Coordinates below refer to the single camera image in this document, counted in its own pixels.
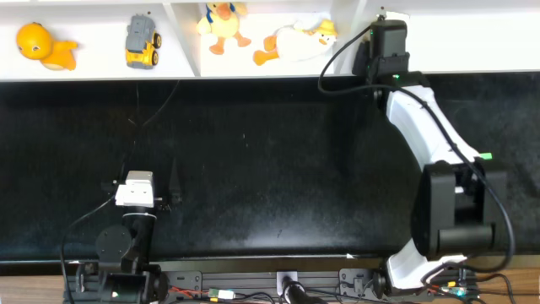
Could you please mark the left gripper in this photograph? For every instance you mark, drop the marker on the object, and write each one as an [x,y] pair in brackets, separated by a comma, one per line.
[162,203]

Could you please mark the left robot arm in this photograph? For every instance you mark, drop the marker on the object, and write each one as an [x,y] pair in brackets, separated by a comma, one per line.
[137,236]

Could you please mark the grey and yellow toy truck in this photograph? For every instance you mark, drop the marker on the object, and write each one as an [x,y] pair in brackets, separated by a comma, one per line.
[141,40]

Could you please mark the yellow rubber duck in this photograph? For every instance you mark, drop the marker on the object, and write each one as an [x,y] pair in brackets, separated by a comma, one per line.
[40,44]

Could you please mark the yellow plush duck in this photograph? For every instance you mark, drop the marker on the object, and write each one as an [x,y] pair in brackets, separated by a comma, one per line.
[223,25]

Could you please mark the white plush goose yellow hat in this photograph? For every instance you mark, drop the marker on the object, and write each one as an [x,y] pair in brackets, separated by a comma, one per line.
[297,44]

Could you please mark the white shelf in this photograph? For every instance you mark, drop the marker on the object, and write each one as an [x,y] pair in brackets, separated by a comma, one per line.
[464,46]

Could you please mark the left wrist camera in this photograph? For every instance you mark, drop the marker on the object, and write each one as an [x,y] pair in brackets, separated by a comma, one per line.
[136,190]

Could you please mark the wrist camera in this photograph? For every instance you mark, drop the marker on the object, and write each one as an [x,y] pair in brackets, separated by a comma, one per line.
[136,190]
[397,16]

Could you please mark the mounting rail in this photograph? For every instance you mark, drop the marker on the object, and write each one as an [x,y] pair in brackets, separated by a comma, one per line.
[244,279]

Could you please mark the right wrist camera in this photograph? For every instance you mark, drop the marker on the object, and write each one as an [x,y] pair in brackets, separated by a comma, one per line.
[397,16]

